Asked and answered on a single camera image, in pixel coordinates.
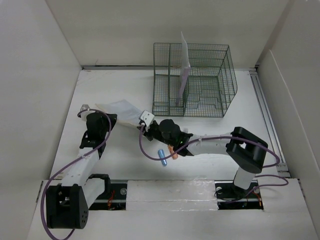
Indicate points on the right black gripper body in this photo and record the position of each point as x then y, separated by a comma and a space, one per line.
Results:
155, 132

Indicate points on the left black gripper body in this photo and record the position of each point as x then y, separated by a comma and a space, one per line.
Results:
106, 124

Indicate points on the white notebook booklet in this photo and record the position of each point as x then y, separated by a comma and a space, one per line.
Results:
127, 114

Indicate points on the clear zip pouch purple zipper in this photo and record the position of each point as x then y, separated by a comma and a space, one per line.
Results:
184, 69

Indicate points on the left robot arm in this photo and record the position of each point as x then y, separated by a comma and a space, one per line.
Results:
67, 203

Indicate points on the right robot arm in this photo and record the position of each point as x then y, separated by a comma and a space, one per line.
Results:
245, 148

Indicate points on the orange marker pen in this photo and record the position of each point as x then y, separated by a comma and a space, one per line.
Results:
172, 152

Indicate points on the blue marker pen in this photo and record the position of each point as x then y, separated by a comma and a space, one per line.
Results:
162, 156

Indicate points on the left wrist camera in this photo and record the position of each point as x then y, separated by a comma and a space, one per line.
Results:
84, 107

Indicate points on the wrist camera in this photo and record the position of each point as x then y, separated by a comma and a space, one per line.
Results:
146, 119
84, 107

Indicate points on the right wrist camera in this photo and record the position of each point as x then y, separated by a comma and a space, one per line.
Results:
146, 119

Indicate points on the green wire mesh organizer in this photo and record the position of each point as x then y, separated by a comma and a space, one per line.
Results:
210, 87

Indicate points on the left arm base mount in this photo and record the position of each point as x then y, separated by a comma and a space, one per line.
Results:
114, 196

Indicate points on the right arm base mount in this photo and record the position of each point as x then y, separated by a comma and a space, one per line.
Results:
231, 197

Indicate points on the aluminium rail right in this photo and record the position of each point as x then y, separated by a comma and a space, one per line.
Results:
282, 167

